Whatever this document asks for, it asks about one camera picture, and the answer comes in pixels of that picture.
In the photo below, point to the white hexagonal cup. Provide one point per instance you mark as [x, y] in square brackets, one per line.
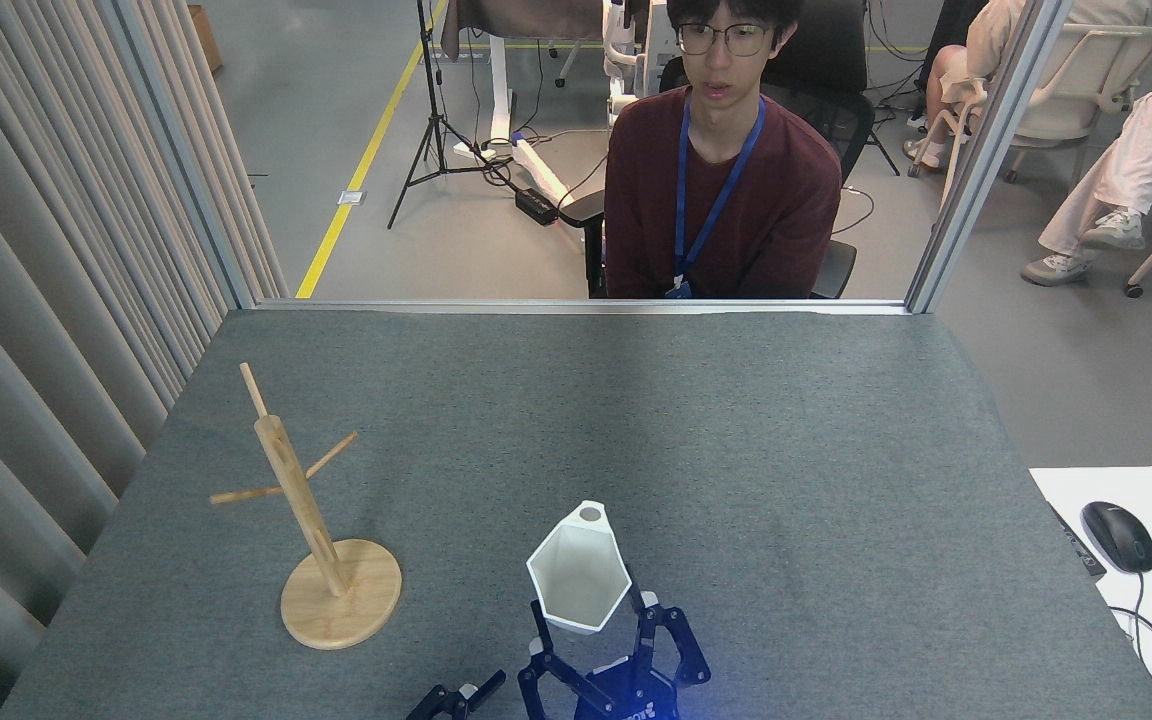
[576, 575]

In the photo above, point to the black office chair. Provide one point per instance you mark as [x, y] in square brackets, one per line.
[831, 60]

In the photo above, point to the cardboard box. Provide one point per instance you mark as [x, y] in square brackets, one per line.
[204, 38]

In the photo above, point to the dark brown desk top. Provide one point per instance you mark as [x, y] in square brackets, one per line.
[526, 20]

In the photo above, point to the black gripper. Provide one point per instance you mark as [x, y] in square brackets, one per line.
[626, 705]

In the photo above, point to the small floor socket plate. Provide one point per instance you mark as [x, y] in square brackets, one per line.
[352, 198]

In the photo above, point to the black tripod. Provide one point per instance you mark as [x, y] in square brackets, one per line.
[433, 100]

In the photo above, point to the white armchair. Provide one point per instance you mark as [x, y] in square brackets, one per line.
[1086, 90]

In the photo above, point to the grey felt table mat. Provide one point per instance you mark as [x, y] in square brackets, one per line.
[736, 450]

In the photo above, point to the black computer mouse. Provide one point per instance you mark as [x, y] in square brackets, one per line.
[1118, 535]

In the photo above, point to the black-rimmed glasses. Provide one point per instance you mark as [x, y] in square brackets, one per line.
[726, 40]

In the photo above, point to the seated person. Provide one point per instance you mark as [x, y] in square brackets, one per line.
[736, 200]

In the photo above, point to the silver frame rail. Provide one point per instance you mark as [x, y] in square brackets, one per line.
[576, 306]

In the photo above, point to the white stand on wheels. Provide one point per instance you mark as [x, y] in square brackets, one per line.
[636, 40]

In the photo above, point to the black power strip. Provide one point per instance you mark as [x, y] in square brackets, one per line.
[536, 206]

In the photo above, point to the beige pleated curtain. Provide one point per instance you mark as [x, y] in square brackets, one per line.
[36, 250]

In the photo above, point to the white desk leg frame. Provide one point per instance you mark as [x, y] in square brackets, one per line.
[501, 90]

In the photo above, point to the person in beige top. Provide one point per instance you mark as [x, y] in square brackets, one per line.
[1001, 40]

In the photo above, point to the wooden cup rack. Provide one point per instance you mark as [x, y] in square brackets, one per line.
[341, 600]

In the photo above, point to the silver frame post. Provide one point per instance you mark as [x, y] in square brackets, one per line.
[986, 150]
[181, 150]

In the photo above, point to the person in white trousers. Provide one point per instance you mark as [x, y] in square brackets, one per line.
[1136, 150]

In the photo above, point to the black flat device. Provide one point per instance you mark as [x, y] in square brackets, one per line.
[1078, 545]

